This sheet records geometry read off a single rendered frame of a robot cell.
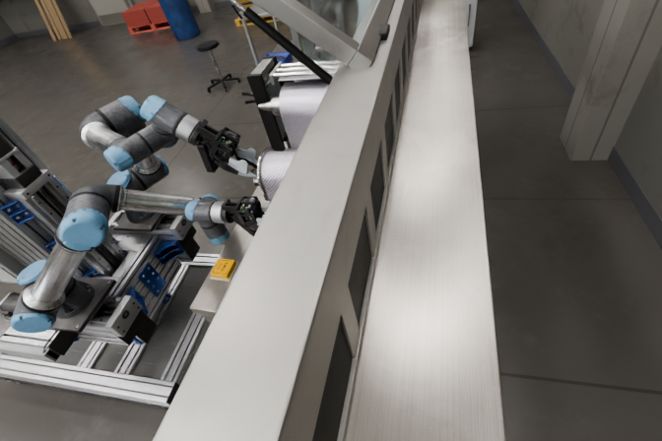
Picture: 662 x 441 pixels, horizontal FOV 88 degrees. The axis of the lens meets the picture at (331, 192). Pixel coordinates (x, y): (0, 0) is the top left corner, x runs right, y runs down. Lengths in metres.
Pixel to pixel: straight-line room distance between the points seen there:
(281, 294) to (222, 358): 0.06
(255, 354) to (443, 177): 0.51
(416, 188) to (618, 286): 1.93
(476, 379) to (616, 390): 1.73
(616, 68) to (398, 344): 2.54
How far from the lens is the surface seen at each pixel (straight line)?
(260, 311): 0.29
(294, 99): 1.15
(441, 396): 0.47
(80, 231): 1.25
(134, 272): 1.87
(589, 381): 2.16
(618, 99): 2.98
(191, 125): 1.07
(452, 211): 0.62
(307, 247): 0.31
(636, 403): 2.20
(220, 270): 1.34
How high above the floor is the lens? 1.89
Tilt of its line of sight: 42 degrees down
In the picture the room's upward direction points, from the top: 14 degrees counter-clockwise
